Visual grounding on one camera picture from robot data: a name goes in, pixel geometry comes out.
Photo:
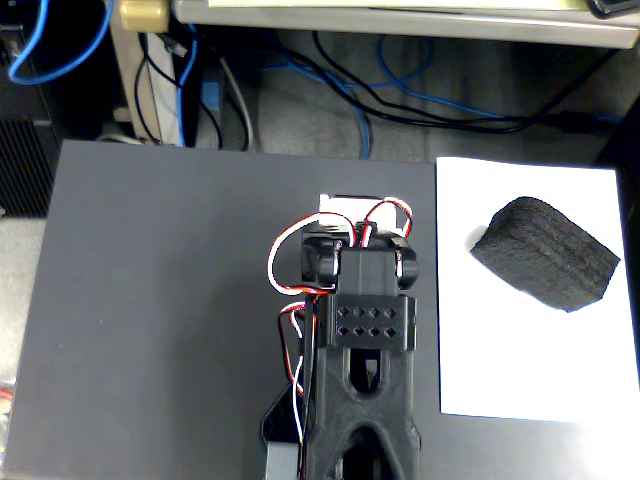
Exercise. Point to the black lattice robot base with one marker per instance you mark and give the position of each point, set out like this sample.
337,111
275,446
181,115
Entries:
280,420

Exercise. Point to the grey table clamp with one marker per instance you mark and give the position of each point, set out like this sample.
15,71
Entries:
282,462

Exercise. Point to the black foam cube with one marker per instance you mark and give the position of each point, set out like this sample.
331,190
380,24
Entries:
550,255

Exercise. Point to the dark grey work mat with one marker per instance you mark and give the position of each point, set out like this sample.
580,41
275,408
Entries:
150,350

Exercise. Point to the small blue plastic block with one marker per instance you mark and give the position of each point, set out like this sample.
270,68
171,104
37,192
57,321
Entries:
212,96

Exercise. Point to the beige plastic box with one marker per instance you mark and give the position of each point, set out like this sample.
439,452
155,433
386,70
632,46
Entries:
142,15

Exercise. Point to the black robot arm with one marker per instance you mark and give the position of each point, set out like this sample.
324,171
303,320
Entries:
370,400

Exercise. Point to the black device on shelf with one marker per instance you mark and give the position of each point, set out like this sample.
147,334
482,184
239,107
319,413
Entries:
612,6

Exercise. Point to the black vented computer case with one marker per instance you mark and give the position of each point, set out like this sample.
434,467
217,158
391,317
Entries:
25,170

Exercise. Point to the white furniture leg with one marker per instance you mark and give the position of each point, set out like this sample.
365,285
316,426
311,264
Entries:
161,100

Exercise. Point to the white paper sheet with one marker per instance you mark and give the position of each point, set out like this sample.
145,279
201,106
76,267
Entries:
500,360

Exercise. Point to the grey desk shelf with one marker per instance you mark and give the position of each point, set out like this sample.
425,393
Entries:
400,24

